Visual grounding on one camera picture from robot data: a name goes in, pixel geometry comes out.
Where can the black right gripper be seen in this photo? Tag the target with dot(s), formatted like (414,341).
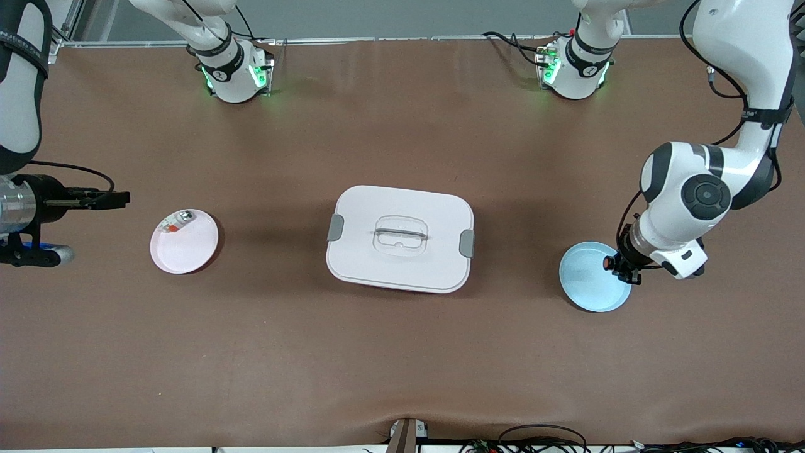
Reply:
(49,199)

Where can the aluminium frame strut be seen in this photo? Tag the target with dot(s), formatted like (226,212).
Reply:
(66,31)

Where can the orange and black switch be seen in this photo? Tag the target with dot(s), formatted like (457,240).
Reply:
(608,263)

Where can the light blue round plate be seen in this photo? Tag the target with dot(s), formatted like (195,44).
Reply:
(591,289)

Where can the red and silver switch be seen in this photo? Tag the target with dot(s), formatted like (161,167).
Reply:
(176,223)

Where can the pink round plate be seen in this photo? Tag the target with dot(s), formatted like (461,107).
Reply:
(188,251)

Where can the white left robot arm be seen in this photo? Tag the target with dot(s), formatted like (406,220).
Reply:
(679,207)

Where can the white lidded storage box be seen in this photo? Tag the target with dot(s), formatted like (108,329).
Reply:
(377,201)

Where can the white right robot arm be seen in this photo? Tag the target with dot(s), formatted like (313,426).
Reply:
(19,94)

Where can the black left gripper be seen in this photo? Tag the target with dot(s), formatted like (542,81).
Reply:
(624,262)

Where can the aluminium table edge rail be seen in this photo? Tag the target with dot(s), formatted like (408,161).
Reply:
(409,39)

